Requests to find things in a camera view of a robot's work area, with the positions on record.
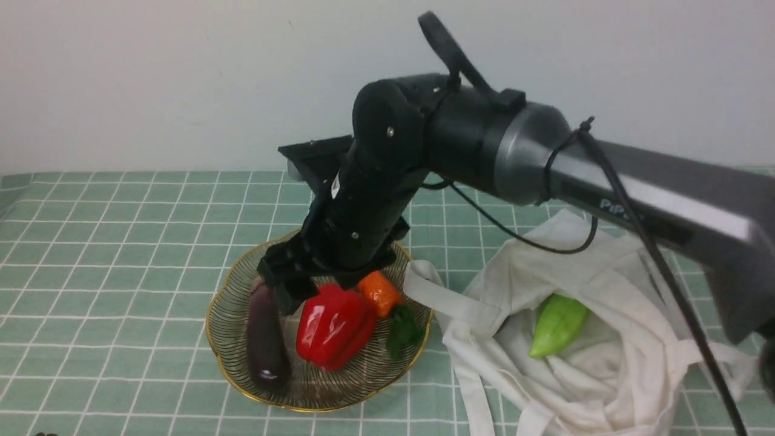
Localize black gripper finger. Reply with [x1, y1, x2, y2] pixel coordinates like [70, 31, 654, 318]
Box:
[257, 271, 274, 292]

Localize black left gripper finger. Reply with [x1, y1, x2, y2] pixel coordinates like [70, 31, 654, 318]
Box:
[274, 277, 318, 317]

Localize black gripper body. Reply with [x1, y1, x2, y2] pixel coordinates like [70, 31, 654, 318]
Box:
[257, 200, 410, 289]

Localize dark purple eggplant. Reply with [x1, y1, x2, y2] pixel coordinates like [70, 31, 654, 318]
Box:
[245, 279, 292, 392]

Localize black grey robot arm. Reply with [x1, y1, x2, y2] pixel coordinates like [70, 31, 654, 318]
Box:
[257, 74, 774, 395]

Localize white cloth tote bag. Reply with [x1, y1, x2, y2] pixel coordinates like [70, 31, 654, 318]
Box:
[402, 210, 757, 436]

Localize red bell pepper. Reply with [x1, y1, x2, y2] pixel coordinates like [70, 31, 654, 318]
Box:
[295, 282, 378, 372]

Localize orange carrot green leaves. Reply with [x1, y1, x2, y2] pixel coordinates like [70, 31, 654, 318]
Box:
[358, 271, 423, 359]

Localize glass bowl gold rim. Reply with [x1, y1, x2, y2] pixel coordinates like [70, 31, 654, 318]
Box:
[205, 234, 434, 414]

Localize green checkered tablecloth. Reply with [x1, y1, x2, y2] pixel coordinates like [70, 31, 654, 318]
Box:
[0, 167, 775, 436]

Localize light green pepper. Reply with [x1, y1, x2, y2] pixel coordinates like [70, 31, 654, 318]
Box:
[529, 294, 590, 359]

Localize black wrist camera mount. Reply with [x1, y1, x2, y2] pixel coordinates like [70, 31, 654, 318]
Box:
[277, 135, 354, 193]

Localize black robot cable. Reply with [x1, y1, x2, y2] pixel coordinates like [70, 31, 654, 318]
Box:
[418, 116, 749, 436]

